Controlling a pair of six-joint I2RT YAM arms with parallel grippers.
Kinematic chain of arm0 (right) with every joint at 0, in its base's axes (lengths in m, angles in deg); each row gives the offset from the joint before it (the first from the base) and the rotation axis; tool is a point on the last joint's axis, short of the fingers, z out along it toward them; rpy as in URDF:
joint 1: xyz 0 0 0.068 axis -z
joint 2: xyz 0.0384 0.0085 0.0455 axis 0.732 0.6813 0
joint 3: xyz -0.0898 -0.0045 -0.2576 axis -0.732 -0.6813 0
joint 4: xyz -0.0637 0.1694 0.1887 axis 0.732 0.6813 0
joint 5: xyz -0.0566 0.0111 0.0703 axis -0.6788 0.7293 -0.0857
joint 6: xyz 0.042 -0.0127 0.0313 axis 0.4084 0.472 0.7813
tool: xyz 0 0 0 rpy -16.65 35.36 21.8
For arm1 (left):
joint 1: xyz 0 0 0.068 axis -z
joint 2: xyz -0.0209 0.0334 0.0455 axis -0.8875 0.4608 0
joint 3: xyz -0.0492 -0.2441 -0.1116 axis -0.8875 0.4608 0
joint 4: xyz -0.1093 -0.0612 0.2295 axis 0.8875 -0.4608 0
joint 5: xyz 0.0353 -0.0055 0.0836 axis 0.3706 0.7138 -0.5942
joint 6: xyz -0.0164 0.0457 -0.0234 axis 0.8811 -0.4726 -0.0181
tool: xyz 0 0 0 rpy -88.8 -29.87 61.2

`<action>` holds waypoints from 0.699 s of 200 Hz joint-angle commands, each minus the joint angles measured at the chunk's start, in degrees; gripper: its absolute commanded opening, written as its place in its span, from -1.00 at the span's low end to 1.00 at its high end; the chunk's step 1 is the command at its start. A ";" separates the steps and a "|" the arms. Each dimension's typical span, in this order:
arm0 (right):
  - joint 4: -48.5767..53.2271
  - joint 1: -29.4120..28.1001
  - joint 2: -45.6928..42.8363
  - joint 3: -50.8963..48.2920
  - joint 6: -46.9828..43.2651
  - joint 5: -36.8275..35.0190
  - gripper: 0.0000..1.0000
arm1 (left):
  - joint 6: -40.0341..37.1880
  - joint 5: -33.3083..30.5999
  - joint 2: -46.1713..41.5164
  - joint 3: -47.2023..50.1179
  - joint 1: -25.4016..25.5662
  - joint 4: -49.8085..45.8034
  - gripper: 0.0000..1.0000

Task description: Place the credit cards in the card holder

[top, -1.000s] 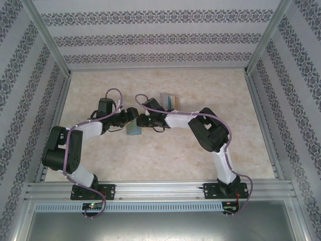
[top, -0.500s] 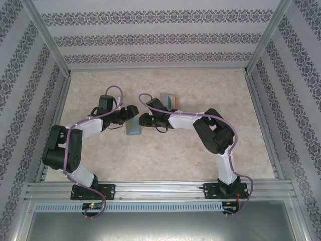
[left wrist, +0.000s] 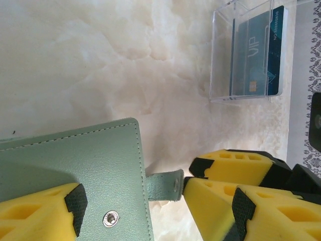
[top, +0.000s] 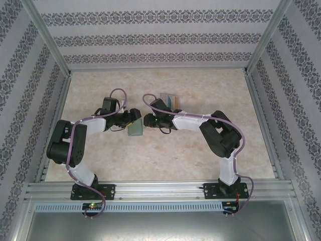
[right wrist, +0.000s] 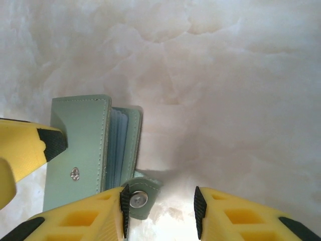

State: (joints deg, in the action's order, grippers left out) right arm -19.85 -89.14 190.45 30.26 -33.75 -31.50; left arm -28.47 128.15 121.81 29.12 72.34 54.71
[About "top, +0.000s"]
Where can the sage green card holder wallet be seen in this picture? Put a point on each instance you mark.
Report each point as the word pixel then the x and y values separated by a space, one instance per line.
pixel 136 130

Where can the clear plastic card box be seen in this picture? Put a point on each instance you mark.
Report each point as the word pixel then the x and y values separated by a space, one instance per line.
pixel 165 96

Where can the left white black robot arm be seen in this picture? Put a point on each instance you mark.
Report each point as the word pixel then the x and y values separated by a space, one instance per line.
pixel 65 145

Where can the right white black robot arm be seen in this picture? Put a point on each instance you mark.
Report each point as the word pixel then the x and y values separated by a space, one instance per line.
pixel 220 138

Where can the teal credit card stack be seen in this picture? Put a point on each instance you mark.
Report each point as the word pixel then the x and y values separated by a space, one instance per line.
pixel 171 100

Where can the grey metal sheet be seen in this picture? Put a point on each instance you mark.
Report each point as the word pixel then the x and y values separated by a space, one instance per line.
pixel 160 226

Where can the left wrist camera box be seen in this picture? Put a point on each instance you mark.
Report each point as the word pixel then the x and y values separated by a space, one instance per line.
pixel 123 106

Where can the aluminium mounting rail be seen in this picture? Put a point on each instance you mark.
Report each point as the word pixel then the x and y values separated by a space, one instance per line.
pixel 160 190

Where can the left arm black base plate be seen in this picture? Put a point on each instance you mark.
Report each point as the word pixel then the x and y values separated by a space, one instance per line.
pixel 107 192

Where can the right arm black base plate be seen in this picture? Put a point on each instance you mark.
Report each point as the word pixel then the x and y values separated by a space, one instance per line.
pixel 210 192

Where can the right aluminium side rail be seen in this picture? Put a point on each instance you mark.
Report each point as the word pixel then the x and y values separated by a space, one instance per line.
pixel 263 120

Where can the left aluminium frame post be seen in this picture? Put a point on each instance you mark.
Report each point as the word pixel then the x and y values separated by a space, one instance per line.
pixel 47 37

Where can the aluminium frame post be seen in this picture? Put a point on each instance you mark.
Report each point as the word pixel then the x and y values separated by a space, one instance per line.
pixel 47 37
pixel 267 37

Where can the right aluminium frame post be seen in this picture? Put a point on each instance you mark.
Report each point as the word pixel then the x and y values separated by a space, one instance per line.
pixel 267 37

